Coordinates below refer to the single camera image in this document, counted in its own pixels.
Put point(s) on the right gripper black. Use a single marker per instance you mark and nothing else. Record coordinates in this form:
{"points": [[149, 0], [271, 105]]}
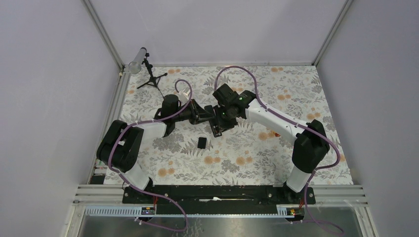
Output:
{"points": [[223, 125]]}

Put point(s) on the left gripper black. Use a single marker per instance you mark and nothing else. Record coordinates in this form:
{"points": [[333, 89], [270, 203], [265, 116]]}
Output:
{"points": [[197, 113]]}

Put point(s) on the black remote control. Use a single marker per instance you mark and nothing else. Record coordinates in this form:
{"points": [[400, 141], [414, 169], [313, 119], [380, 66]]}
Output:
{"points": [[213, 121]]}

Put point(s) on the black battery cover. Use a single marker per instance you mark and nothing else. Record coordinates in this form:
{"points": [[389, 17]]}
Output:
{"points": [[202, 143]]}

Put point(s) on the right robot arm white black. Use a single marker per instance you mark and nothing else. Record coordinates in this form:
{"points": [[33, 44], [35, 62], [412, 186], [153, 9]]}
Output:
{"points": [[307, 138]]}

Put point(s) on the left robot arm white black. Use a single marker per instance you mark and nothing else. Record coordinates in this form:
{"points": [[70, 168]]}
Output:
{"points": [[120, 146]]}

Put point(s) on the small black tripod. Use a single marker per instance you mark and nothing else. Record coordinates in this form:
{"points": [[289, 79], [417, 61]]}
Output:
{"points": [[153, 80]]}

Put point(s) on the grey cylinder tube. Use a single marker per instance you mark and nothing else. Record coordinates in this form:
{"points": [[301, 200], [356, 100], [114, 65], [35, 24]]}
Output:
{"points": [[134, 67]]}

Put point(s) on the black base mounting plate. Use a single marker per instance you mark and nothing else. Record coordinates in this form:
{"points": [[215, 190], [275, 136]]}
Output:
{"points": [[236, 199]]}

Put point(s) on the slotted aluminium cable rail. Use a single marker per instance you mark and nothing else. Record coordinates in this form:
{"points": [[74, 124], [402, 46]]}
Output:
{"points": [[149, 212]]}

